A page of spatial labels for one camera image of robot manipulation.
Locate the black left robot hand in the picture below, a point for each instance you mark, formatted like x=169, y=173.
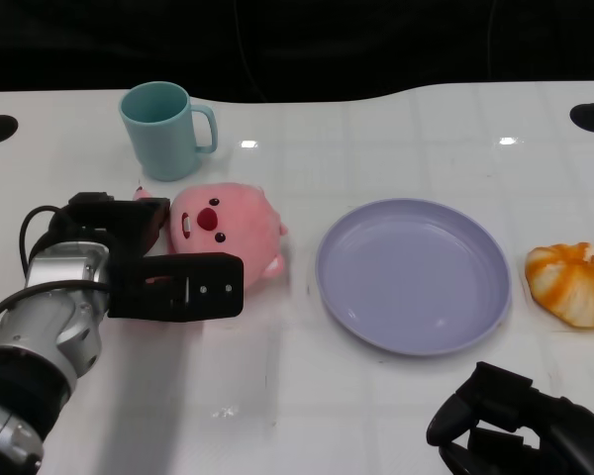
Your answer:
x=213, y=287

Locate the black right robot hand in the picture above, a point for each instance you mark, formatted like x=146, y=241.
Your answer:
x=564, y=435

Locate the pink plush beaver doll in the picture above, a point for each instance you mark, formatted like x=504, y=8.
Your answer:
x=242, y=222

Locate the lavender plastic plate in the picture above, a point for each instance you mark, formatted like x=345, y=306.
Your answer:
x=411, y=277

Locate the orange and white bread toy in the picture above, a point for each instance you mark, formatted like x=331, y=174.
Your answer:
x=571, y=292

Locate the teal plastic mug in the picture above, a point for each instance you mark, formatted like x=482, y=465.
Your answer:
x=161, y=141

